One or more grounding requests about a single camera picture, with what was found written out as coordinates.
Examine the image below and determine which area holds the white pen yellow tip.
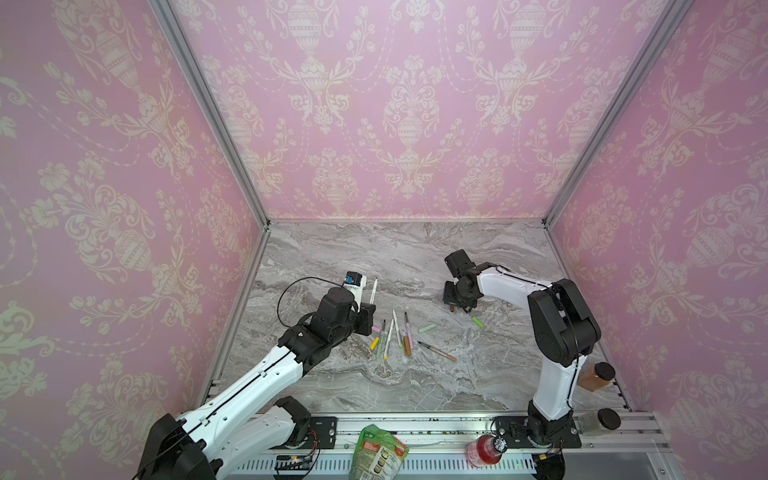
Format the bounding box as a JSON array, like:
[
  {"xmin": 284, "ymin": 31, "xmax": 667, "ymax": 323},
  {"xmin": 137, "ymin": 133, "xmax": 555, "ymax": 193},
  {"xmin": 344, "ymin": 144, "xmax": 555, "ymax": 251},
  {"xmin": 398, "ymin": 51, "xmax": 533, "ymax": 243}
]
[{"xmin": 383, "ymin": 320, "xmax": 394, "ymax": 360}]

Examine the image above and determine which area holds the aluminium corner post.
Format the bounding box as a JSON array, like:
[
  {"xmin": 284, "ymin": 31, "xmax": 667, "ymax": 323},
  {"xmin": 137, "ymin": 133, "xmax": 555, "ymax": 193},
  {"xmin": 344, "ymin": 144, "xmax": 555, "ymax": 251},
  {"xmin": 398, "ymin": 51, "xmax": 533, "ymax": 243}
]
[
  {"xmin": 542, "ymin": 0, "xmax": 694, "ymax": 233},
  {"xmin": 148, "ymin": 0, "xmax": 270, "ymax": 231}
]

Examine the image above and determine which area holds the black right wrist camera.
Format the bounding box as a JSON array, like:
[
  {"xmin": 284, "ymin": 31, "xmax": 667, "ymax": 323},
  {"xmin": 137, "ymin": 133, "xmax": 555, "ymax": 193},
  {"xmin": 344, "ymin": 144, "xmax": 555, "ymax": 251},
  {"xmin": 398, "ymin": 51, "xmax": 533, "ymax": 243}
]
[{"xmin": 444, "ymin": 249, "xmax": 476, "ymax": 279}]

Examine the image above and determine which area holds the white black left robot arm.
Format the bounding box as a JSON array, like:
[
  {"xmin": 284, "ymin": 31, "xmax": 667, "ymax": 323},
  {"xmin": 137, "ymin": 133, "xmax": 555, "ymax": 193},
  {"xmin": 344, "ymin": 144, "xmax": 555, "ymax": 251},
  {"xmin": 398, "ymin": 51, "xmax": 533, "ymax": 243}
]
[{"xmin": 135, "ymin": 277, "xmax": 376, "ymax": 479}]

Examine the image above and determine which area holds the clear jar black lid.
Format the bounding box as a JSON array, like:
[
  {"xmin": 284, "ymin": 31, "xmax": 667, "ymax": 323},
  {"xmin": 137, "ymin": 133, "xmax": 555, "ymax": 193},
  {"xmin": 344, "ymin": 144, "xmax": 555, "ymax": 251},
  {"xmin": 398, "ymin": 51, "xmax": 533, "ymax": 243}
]
[{"xmin": 578, "ymin": 408, "xmax": 622, "ymax": 436}]

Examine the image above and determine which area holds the green snack bag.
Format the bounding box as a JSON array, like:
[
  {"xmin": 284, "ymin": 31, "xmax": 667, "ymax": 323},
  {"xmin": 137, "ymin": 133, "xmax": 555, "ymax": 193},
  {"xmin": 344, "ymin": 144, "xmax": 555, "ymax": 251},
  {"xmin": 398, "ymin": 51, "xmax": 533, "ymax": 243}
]
[{"xmin": 348, "ymin": 424, "xmax": 409, "ymax": 480}]

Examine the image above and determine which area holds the aluminium front rail frame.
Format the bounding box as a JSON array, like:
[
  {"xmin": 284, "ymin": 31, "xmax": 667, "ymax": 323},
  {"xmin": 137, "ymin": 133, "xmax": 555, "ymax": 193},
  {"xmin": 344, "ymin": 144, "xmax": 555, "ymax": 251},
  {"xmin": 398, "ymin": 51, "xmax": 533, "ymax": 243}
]
[{"xmin": 225, "ymin": 412, "xmax": 684, "ymax": 479}]

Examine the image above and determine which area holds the black left camera cable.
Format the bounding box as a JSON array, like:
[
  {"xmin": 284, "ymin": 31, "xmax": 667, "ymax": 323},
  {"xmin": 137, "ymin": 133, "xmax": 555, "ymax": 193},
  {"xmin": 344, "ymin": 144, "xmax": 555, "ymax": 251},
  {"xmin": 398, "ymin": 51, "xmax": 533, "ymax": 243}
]
[{"xmin": 276, "ymin": 275, "xmax": 346, "ymax": 328}]

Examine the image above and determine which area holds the red emergency stop button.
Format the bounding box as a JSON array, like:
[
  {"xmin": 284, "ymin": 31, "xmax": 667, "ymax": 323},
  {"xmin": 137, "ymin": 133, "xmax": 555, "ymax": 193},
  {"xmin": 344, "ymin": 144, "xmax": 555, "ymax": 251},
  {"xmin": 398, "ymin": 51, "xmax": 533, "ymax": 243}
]
[{"xmin": 465, "ymin": 434, "xmax": 508, "ymax": 468}]

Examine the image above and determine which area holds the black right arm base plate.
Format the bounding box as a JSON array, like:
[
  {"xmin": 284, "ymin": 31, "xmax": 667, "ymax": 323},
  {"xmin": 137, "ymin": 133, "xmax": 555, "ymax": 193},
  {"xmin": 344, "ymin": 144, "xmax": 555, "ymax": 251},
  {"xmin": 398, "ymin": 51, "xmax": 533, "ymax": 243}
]
[{"xmin": 491, "ymin": 413, "xmax": 582, "ymax": 450}]

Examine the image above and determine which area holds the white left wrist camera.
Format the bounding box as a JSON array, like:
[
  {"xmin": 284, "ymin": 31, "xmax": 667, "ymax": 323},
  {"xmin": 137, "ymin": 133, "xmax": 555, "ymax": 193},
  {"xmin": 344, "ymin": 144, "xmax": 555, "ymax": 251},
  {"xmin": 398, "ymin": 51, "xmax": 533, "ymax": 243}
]
[{"xmin": 343, "ymin": 271, "xmax": 367, "ymax": 312}]

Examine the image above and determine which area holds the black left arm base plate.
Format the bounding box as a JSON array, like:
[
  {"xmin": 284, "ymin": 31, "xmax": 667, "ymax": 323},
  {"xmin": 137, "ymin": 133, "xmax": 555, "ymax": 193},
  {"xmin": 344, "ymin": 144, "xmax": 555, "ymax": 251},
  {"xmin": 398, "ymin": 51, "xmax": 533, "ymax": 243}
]
[{"xmin": 284, "ymin": 416, "xmax": 338, "ymax": 451}]

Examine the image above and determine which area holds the amber jar black lid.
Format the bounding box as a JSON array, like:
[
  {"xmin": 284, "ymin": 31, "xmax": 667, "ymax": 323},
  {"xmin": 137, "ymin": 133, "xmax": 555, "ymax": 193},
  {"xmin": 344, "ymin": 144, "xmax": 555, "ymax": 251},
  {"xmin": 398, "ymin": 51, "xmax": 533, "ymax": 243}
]
[{"xmin": 577, "ymin": 362, "xmax": 616, "ymax": 392}]

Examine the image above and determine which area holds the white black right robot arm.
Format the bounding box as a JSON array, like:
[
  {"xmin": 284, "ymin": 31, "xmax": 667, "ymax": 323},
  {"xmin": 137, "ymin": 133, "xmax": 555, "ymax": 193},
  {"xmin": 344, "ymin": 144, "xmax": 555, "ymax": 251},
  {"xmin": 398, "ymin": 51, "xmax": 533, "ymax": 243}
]
[{"xmin": 443, "ymin": 250, "xmax": 601, "ymax": 446}]

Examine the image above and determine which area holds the orange pen cap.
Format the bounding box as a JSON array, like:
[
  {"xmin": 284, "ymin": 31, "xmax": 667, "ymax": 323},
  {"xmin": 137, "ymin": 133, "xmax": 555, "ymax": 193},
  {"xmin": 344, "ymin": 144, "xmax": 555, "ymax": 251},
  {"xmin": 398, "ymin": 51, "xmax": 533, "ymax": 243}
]
[{"xmin": 403, "ymin": 336, "xmax": 412, "ymax": 357}]

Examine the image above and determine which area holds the aluminium left corner post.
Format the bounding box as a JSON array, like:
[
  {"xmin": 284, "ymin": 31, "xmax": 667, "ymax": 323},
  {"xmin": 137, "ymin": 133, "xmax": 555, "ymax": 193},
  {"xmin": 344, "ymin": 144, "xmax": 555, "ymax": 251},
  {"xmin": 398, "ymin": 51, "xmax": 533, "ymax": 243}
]
[{"xmin": 148, "ymin": 0, "xmax": 270, "ymax": 231}]

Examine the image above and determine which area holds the aluminium right corner post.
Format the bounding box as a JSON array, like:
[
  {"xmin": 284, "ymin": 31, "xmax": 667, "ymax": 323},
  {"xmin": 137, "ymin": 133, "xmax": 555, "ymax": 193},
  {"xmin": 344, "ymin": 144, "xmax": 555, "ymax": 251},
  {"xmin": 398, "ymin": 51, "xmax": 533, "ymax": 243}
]
[{"xmin": 542, "ymin": 0, "xmax": 694, "ymax": 233}]

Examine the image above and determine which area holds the white pen brown tip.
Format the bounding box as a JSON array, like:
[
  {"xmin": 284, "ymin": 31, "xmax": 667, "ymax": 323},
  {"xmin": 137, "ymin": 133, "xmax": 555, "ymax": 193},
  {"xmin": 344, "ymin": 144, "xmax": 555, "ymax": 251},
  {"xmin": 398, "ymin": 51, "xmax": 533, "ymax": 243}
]
[{"xmin": 369, "ymin": 279, "xmax": 378, "ymax": 305}]

